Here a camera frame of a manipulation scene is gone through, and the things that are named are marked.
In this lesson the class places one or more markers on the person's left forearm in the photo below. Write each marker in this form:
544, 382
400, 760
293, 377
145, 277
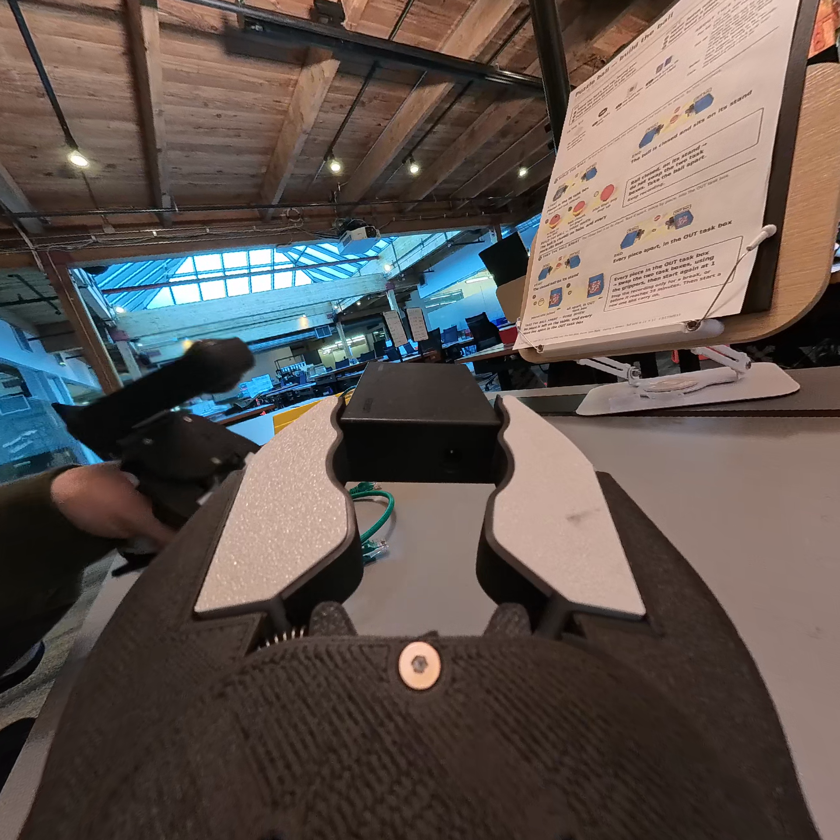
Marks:
33, 577

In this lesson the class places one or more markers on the person's left hand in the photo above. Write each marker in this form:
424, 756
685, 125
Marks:
98, 505

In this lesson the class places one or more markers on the white ceiling projector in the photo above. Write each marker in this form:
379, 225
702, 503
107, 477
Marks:
359, 235

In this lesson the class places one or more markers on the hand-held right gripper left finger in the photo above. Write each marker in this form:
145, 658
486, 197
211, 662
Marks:
282, 512

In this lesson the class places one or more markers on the yellow bin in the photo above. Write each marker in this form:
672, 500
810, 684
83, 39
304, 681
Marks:
298, 413

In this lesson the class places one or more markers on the black network switch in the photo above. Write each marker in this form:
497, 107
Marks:
413, 407

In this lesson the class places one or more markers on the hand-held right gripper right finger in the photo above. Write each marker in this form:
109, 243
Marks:
558, 518

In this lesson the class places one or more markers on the black vertical pole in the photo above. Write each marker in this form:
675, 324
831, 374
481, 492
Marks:
550, 72

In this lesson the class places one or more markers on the wooden document stand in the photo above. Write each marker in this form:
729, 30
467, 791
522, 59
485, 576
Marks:
800, 216

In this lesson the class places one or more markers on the printed instruction sheet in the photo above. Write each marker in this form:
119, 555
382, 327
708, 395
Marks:
656, 164

